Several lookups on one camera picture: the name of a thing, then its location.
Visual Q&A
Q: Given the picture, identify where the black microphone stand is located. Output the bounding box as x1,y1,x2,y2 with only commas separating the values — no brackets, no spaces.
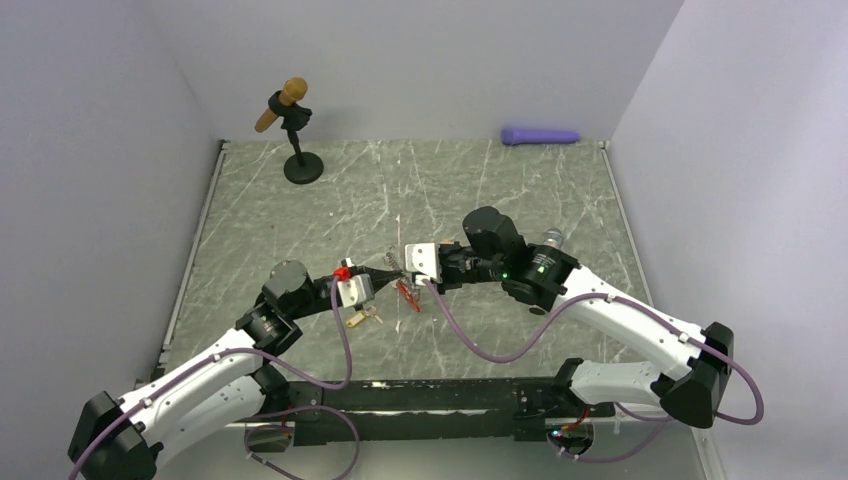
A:
284,130,324,185

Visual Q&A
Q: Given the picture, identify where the brown microphone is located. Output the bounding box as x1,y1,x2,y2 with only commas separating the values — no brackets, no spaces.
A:
254,77,312,133

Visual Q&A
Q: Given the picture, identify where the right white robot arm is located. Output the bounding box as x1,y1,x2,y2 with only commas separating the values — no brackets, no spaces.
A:
405,206,734,429

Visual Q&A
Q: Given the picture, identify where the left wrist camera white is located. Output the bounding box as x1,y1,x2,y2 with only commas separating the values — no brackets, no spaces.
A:
336,258,376,308

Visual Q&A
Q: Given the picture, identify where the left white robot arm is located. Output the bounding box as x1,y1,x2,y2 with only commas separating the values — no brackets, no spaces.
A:
68,260,404,479

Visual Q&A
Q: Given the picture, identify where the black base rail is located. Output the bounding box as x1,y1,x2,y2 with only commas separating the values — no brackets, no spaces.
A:
247,377,615,446

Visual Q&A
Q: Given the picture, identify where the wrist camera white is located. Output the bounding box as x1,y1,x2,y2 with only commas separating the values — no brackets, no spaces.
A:
404,243,441,286
336,258,376,308

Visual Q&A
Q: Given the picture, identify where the red handled metal keyring holder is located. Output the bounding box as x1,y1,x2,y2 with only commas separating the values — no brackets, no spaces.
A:
384,247,421,313

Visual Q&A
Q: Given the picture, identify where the purple cylinder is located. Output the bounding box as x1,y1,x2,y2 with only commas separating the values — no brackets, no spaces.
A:
500,128,581,146

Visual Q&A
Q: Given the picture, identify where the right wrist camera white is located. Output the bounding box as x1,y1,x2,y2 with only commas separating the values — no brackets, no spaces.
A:
404,243,441,286

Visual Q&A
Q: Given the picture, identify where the yellow tagged key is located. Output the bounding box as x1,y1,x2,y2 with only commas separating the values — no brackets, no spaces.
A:
345,306,384,328

